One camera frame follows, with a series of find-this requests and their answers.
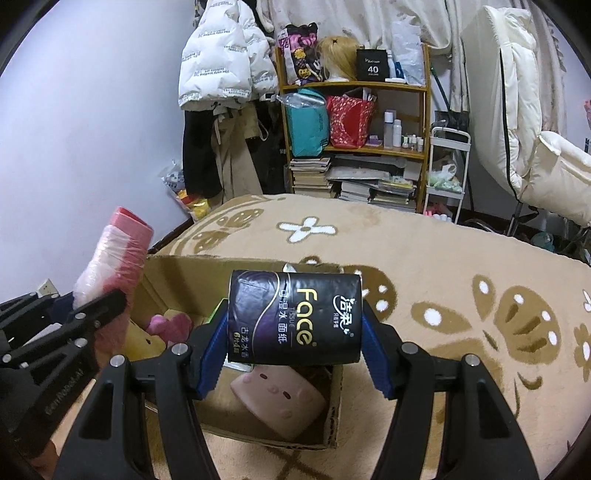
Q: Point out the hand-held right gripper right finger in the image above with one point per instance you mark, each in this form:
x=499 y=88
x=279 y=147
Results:
x=374 y=355

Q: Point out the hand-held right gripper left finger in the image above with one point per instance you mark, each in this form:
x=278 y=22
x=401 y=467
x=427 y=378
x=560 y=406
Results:
x=214 y=355

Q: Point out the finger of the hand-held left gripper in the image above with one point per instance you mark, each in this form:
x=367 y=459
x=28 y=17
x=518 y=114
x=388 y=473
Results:
x=92 y=310
x=27 y=302

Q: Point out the green tissue pack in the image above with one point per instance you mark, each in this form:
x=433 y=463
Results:
x=239 y=367

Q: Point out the yellow bear plush toy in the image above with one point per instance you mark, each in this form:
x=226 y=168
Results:
x=138 y=342

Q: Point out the pink plastic-wrapped pack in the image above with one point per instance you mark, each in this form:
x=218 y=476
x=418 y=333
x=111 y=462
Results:
x=115 y=249

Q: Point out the cardboard box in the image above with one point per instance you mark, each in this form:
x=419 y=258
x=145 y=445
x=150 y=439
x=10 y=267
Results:
x=194 y=286

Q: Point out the black tissue pack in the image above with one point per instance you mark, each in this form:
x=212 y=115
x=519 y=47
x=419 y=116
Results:
x=295 y=318

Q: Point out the magenta plush toy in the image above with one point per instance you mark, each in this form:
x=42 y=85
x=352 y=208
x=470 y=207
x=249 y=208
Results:
x=171 y=325

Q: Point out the pink pig plush toy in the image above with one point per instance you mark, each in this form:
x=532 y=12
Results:
x=281 y=397

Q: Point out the beige butterfly-print blanket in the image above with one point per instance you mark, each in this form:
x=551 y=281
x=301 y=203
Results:
x=438 y=258

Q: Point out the plastic bag of toys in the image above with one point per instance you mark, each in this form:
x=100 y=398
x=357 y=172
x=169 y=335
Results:
x=184 y=194

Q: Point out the wide stack of books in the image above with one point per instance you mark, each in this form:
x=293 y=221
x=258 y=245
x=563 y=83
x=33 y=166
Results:
x=378 y=184

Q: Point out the white trolley cart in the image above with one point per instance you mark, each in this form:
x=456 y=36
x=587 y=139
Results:
x=445 y=184

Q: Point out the small stack of books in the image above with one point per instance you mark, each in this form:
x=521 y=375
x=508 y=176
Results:
x=311 y=177

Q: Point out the black hanging garment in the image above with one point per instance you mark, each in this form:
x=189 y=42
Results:
x=198 y=152

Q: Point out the beige hanging garment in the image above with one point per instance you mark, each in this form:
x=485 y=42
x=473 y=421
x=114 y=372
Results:
x=238 y=159

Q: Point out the slim white bottle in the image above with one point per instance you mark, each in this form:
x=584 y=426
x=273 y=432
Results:
x=398 y=134

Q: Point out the tall white bottle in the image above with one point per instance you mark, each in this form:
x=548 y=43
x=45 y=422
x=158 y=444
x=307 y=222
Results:
x=389 y=129

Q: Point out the red patterned bag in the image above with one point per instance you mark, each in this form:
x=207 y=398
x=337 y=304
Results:
x=351 y=122

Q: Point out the teal bag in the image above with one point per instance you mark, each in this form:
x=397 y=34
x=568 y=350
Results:
x=304 y=124

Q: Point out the clear plastic bag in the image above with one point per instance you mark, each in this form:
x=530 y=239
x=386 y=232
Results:
x=300 y=99

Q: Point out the wooden shelf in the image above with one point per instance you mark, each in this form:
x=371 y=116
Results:
x=355 y=85

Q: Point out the cream padded coat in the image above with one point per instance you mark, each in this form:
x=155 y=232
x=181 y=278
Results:
x=508 y=115

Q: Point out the white puffer jacket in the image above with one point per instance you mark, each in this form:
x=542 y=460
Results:
x=221 y=55

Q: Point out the black square box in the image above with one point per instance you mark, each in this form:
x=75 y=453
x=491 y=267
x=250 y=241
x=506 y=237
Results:
x=371 y=64

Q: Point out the blonde wig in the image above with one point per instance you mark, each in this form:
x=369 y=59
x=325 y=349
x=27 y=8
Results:
x=337 y=57

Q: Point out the white plastic bag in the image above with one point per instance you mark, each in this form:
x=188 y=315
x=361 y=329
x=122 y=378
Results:
x=406 y=55

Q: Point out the black printed tote bag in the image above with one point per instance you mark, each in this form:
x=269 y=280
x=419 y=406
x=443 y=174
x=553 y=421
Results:
x=300 y=55

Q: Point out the white wall socket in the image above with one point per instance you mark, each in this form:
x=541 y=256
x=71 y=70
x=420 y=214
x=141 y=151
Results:
x=46 y=287

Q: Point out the pink wall decoration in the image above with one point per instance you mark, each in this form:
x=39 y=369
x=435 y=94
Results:
x=587 y=110

